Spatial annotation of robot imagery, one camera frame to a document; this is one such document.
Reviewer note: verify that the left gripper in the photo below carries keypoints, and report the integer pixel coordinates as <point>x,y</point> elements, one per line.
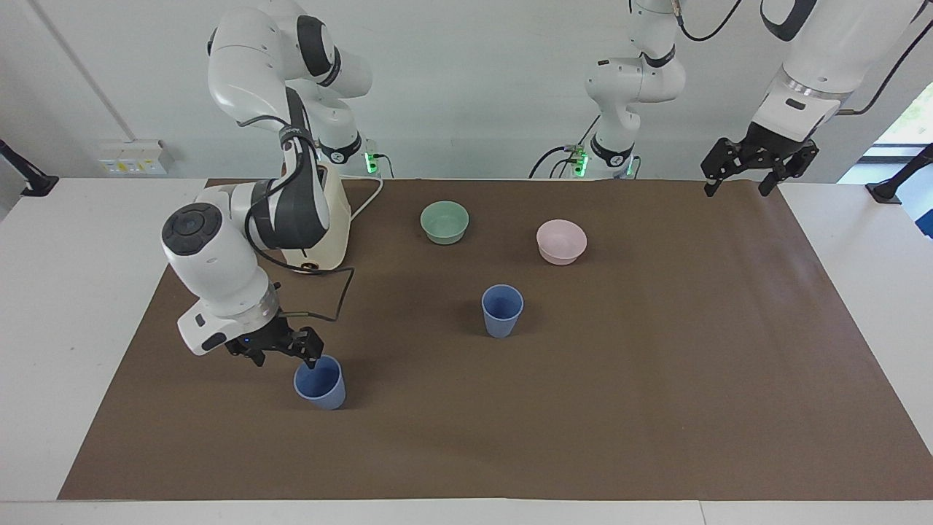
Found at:
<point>774,146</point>

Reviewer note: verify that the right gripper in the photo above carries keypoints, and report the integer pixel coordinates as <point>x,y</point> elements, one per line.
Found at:
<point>264,334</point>

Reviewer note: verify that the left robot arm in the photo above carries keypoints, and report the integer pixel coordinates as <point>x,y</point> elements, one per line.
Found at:
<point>824,51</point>

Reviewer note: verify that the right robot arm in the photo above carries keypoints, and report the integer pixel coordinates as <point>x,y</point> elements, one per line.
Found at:
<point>233,76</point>

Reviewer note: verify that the blue cup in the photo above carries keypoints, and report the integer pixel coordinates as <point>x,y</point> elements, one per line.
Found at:
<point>321,384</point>
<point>502,312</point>

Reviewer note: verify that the black stand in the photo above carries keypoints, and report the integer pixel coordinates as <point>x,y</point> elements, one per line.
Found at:
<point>893,186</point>
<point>33,182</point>

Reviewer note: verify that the green bowl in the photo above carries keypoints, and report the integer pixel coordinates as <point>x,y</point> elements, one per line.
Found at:
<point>444,223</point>

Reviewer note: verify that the pink bowl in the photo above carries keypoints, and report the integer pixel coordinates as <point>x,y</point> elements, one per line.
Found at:
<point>561,242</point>

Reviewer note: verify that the white wall socket box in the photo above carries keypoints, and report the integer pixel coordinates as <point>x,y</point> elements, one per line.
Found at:
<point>135,157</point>

